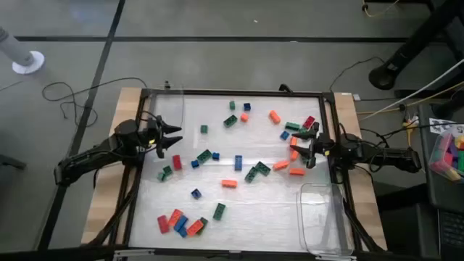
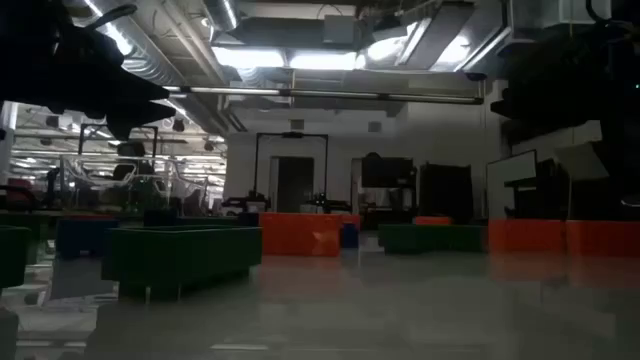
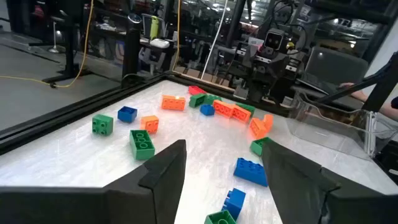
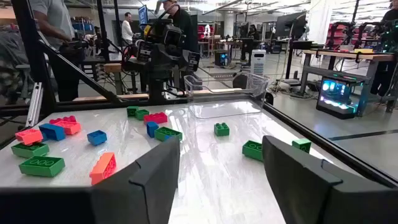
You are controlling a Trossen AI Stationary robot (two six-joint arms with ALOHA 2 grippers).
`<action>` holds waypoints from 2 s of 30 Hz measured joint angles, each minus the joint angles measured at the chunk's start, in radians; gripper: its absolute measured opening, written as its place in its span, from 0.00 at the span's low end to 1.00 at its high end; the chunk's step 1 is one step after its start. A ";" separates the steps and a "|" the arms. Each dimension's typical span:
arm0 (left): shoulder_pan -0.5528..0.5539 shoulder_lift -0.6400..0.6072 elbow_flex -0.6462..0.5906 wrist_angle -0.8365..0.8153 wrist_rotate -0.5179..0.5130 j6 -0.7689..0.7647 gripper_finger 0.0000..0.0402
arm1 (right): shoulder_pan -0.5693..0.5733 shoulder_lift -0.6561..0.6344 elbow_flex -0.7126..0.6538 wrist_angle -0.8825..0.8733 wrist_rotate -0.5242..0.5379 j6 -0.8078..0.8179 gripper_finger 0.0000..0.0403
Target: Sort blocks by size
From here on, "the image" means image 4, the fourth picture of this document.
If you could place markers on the person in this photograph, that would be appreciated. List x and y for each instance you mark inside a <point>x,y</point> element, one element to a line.
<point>183,21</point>
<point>253,32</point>
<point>127,29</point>
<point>53,18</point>
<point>385,46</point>

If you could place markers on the blue lit display screen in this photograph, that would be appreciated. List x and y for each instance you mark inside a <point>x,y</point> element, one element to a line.
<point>143,15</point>

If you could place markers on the glowing desktop computer case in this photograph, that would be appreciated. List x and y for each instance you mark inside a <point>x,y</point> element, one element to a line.
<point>337,96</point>

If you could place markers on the large green toy brick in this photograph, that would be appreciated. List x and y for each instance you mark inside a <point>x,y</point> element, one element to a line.
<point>168,134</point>
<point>42,166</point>
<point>252,151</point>
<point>30,150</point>

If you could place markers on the blue storage bins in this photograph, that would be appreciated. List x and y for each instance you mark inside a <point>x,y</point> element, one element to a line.
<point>82,26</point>

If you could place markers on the large black monitor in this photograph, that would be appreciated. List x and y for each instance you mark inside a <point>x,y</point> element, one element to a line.
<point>290,25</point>

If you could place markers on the small green toy brick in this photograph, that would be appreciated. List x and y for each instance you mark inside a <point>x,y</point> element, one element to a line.
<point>132,111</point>
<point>301,145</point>
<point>142,114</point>
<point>221,129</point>

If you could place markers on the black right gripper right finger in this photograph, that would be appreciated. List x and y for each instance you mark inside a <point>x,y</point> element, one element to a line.
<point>295,186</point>

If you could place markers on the silver aluminium extrusion bar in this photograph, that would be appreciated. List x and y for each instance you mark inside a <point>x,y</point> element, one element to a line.
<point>34,105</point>

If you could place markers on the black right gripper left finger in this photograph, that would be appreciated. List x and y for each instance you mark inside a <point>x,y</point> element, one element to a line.
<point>155,186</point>

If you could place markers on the wooden top workbench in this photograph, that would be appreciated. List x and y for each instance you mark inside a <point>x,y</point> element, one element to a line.
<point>348,56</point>

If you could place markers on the red storage bins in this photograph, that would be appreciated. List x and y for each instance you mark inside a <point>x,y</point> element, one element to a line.
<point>203,32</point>
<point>339,32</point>

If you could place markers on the large blue toy brick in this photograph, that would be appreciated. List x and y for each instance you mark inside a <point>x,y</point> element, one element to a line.
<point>52,132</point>

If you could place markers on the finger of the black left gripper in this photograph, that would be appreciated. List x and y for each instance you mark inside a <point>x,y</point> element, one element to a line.
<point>193,61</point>
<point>144,51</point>

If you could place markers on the small blue toy brick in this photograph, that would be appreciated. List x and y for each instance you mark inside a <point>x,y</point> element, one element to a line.
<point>151,129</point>
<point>97,137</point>

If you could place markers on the wooden table side board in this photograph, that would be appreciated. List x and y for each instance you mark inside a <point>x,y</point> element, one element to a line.
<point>130,96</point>

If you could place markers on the clear plastic bin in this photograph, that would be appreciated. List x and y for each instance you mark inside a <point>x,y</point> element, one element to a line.
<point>224,109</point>

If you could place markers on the small black computer case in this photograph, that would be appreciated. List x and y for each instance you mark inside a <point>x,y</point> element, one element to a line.
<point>221,58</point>

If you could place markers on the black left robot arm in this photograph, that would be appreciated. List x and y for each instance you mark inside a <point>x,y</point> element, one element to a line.
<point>158,77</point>

